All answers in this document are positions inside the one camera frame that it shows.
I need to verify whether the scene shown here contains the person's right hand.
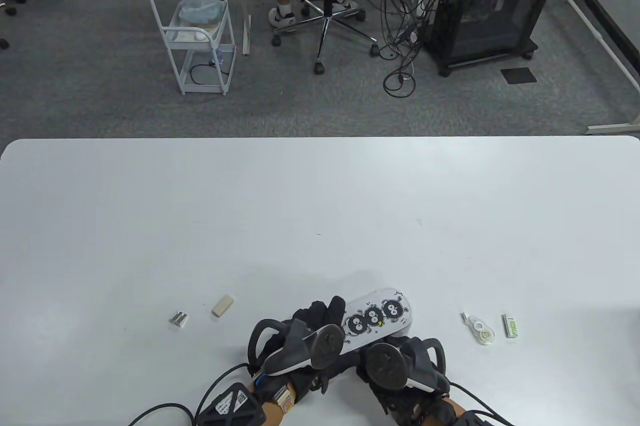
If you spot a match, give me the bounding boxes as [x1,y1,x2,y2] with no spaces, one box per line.
[355,336,457,426]

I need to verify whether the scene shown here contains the person's left hand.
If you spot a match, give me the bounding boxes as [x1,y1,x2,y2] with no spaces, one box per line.
[252,296,362,402]

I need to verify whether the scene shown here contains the white cartoon-print pencil case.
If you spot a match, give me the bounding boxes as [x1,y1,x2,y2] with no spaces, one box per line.
[340,288,413,349]

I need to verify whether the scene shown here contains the person's right forearm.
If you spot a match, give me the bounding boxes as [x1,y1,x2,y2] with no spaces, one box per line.
[445,396,481,426]

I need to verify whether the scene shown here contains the person's left forearm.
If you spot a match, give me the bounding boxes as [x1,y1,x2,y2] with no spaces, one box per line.
[260,399,287,426]

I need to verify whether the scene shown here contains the smartwatch with beige band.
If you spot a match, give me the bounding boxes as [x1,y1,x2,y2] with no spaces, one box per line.
[254,374,299,415]

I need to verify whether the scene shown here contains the beige eraser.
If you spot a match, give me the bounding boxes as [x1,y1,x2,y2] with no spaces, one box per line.
[211,295,235,318]

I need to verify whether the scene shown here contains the clear correction tape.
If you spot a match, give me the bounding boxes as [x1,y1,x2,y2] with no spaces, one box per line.
[460,312,496,346]

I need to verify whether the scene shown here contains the white utility cart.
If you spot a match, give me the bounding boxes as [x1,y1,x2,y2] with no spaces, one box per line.
[148,0,237,96]

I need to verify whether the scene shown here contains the white desk leg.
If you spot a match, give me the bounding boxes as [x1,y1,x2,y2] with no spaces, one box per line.
[234,0,253,56]

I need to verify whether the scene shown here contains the black floor plate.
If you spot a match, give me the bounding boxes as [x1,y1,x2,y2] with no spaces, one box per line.
[501,67,538,85]

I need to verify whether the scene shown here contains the blue plastic bag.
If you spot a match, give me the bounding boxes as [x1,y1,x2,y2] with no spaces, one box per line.
[178,0,222,25]

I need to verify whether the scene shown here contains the black mesh cabinet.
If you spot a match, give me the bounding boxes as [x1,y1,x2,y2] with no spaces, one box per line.
[422,0,563,78]

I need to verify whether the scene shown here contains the black cable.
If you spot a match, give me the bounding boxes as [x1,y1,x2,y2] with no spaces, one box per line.
[127,401,197,426]
[450,384,511,426]
[197,364,253,426]

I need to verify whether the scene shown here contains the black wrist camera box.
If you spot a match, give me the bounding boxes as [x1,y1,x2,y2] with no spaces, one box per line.
[452,411,516,426]
[197,382,266,426]

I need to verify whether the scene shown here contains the tangle of floor cables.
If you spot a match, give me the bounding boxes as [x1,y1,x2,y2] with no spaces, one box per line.
[377,0,447,98]

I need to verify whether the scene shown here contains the white desk frame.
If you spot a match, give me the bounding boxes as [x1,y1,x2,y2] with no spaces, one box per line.
[552,0,640,136]

